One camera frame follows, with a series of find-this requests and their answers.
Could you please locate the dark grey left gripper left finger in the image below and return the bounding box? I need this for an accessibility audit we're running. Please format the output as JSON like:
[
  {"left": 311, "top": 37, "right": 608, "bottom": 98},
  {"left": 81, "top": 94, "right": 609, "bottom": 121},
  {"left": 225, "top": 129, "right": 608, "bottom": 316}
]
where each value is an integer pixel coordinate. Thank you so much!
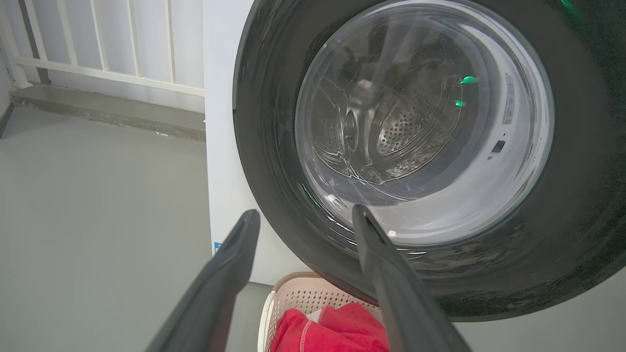
[{"left": 146, "top": 209, "right": 262, "bottom": 352}]

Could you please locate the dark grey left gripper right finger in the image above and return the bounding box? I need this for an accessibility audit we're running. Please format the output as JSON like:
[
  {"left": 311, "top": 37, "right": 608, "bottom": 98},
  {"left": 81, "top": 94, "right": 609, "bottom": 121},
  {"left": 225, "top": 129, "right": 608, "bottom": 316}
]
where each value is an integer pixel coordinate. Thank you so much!
[{"left": 352, "top": 204, "right": 473, "bottom": 352}]

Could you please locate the red garment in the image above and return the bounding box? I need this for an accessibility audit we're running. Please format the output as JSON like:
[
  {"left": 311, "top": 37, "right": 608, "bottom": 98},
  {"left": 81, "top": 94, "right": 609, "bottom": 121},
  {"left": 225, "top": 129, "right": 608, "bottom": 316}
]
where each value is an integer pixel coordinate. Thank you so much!
[{"left": 269, "top": 303, "right": 391, "bottom": 352}]

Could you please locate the black round glass washer door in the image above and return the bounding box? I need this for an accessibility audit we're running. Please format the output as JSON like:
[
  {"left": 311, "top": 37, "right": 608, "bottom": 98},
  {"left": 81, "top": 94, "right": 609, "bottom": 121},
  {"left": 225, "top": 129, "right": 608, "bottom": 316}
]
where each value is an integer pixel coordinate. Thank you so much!
[{"left": 232, "top": 0, "right": 626, "bottom": 323}]

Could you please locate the cream basket with brown rim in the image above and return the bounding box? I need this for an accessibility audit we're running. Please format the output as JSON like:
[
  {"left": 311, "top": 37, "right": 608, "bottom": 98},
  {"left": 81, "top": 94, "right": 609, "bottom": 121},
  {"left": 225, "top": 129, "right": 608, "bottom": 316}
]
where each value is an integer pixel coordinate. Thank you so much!
[{"left": 257, "top": 271, "right": 388, "bottom": 352}]

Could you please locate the white washing machine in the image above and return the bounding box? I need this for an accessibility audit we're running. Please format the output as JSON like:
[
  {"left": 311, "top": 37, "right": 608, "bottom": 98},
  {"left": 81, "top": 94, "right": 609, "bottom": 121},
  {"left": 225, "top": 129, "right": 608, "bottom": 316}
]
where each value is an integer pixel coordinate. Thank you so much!
[{"left": 202, "top": 0, "right": 556, "bottom": 287}]

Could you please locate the perforated steel washer drum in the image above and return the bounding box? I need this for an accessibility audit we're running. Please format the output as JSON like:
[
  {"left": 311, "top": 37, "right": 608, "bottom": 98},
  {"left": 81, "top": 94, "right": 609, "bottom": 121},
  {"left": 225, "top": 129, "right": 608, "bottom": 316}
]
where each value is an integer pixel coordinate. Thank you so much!
[{"left": 312, "top": 24, "right": 466, "bottom": 185}]

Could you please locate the grey concrete curb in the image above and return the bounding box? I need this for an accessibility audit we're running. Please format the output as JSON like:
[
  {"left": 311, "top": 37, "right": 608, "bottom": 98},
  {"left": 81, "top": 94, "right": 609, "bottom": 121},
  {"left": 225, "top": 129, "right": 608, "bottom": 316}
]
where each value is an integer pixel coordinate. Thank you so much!
[{"left": 9, "top": 82, "right": 206, "bottom": 143}]

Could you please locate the grey warning label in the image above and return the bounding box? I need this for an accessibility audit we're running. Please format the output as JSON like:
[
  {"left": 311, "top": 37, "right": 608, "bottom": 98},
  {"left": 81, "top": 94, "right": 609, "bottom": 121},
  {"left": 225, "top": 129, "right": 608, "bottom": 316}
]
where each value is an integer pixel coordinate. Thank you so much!
[{"left": 503, "top": 73, "right": 515, "bottom": 125}]

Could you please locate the white metal railing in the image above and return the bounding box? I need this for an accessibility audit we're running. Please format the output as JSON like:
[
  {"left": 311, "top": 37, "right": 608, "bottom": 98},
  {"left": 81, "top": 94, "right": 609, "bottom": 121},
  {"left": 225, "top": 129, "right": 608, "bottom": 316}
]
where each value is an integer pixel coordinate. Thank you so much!
[{"left": 0, "top": 0, "right": 205, "bottom": 98}]

